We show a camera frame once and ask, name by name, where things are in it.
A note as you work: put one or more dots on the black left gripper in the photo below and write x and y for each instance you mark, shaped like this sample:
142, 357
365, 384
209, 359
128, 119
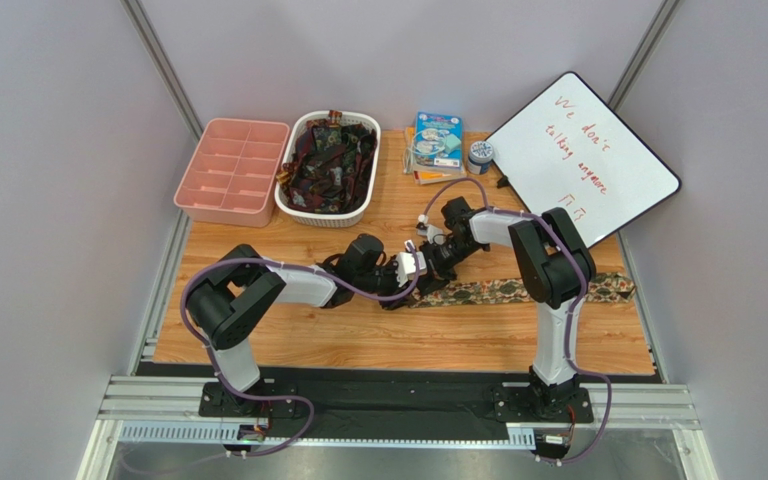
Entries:
393, 285

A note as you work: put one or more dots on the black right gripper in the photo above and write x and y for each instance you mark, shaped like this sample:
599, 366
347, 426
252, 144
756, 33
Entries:
438, 267

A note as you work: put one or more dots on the patterned paisley necktie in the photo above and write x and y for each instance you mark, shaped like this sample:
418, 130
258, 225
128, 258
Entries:
611, 288

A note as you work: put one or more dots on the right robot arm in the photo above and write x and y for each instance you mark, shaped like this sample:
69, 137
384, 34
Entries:
555, 266

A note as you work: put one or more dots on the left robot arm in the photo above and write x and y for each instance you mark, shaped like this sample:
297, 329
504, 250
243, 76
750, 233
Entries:
224, 302

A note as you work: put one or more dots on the pile of dark ties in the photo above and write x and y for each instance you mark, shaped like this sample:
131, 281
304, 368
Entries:
330, 170

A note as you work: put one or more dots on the white perforated basket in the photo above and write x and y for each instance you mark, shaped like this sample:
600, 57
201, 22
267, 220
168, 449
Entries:
329, 221

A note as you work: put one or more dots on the blue packaged book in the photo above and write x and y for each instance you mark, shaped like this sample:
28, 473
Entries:
437, 142

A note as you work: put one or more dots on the pink divided tray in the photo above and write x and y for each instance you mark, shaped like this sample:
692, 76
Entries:
231, 176

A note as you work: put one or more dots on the white dry-erase board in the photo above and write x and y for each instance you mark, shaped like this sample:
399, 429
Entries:
567, 148

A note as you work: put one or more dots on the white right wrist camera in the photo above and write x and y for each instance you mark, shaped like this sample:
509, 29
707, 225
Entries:
431, 233

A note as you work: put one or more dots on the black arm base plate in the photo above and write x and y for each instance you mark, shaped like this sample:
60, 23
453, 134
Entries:
359, 404

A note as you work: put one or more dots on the aluminium rail frame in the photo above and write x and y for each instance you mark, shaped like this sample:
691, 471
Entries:
146, 428

